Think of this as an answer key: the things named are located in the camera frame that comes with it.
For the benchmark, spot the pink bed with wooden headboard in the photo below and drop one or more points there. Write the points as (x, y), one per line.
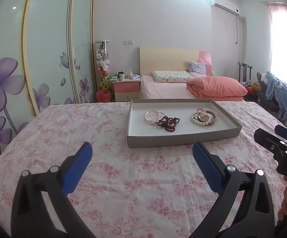
(163, 90)

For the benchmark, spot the air conditioner pipe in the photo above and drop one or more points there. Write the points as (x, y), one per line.
(237, 29)

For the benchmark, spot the white air conditioner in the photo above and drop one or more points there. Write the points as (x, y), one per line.
(224, 5)

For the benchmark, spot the red waste basket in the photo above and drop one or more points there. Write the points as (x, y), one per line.
(103, 96)

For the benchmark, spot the wide silver bangle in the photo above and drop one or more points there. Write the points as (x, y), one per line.
(203, 123)

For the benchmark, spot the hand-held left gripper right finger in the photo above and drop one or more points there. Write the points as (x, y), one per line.
(205, 163)

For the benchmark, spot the blue plush garment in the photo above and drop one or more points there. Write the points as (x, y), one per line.
(281, 91)

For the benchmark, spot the person's right hand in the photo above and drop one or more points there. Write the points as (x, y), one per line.
(286, 203)

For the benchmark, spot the sliding wardrobe with purple flowers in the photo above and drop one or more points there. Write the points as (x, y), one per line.
(46, 54)

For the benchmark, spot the clear tube of plush toys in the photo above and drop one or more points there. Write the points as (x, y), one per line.
(103, 64)

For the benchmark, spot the pink floral bedsheet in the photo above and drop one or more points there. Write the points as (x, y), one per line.
(96, 141)

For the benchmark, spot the light blue cloth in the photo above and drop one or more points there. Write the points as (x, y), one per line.
(134, 76)

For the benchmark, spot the folded orange duvet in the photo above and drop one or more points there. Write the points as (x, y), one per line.
(215, 88)

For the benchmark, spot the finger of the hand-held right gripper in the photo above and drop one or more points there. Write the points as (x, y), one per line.
(266, 138)
(286, 132)

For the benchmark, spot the pink and cream nightstand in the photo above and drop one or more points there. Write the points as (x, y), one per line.
(126, 90)

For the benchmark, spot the dark wooden chair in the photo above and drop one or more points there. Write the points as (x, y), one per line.
(243, 73)

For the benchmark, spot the floral print pillow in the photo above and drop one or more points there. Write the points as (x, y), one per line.
(172, 76)

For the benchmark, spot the white wall socket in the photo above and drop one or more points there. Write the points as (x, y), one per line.
(128, 42)

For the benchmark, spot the purple pillow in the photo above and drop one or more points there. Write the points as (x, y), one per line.
(197, 69)

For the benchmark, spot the thin silver bangle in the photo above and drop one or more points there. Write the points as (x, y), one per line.
(146, 119)

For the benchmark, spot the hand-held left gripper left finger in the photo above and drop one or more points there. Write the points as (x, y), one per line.
(77, 163)

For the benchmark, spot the black office chair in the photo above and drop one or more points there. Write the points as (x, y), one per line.
(268, 103)

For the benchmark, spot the grey cardboard tray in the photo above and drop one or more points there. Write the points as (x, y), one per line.
(183, 135)

